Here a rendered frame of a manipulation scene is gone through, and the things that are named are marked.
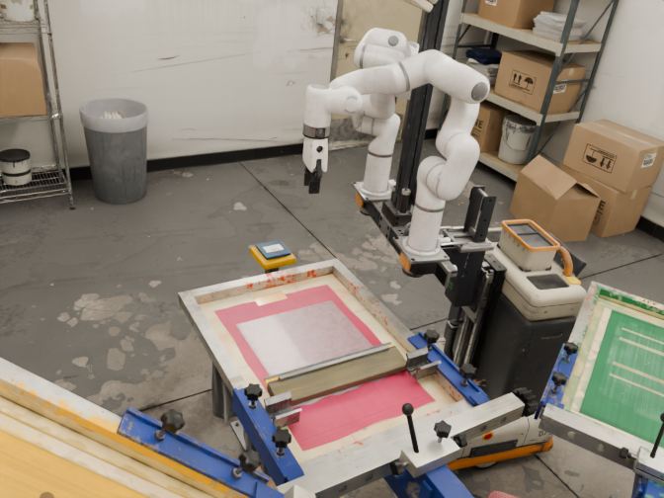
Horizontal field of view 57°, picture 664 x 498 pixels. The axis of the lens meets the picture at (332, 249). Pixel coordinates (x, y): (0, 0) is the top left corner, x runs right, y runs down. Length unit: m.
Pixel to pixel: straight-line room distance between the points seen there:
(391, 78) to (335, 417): 0.91
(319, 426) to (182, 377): 1.61
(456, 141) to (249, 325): 0.82
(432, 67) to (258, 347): 0.92
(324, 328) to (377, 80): 0.76
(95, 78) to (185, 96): 0.68
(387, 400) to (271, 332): 0.42
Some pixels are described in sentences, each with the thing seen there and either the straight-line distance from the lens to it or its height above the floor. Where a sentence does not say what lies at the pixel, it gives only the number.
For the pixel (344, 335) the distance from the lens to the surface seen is 1.89.
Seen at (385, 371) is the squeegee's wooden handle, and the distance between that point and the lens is 1.75.
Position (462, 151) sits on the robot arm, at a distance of 1.80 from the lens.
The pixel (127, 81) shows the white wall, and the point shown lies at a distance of 4.94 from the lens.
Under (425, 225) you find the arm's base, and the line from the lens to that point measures 1.95.
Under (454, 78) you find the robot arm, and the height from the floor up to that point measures 1.73.
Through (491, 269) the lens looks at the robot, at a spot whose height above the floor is 0.88.
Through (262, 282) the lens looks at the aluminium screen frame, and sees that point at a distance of 2.04.
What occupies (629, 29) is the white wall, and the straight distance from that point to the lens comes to 5.55.
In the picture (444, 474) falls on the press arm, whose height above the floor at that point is 1.04.
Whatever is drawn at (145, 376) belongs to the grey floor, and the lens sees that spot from 3.16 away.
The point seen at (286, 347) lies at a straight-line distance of 1.82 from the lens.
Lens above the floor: 2.13
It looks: 30 degrees down
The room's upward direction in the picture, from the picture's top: 7 degrees clockwise
